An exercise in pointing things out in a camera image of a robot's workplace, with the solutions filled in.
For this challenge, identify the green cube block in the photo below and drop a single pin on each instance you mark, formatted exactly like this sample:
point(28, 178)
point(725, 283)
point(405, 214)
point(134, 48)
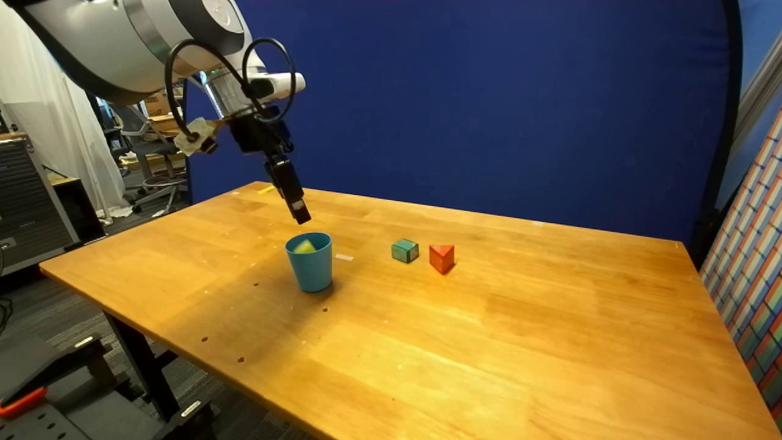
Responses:
point(404, 250)

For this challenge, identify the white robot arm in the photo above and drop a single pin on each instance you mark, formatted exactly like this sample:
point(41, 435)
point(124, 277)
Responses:
point(199, 52)

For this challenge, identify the white curtain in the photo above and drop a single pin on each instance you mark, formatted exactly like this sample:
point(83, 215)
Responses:
point(53, 114)

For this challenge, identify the blue backdrop cloth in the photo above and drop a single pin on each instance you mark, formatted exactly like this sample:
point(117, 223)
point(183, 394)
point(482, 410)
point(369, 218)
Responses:
point(599, 114)

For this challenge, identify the yellow cube block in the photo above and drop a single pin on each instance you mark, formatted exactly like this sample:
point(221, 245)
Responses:
point(304, 247)

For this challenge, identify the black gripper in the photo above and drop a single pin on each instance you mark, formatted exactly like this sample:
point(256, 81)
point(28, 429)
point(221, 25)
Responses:
point(273, 142)

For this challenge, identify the colourful patterned panel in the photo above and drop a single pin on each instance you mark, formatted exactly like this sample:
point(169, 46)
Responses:
point(744, 268)

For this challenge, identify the red triangular block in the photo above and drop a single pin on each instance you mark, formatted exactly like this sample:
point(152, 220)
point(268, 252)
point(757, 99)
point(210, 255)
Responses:
point(442, 257)

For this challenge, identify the blue plastic cup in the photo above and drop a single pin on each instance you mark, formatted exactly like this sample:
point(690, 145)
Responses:
point(314, 272)

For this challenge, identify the black table leg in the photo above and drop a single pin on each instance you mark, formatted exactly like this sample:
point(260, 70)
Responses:
point(146, 367)

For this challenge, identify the black equipment case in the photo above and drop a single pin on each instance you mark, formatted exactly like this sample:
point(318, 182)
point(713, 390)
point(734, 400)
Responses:
point(33, 220)

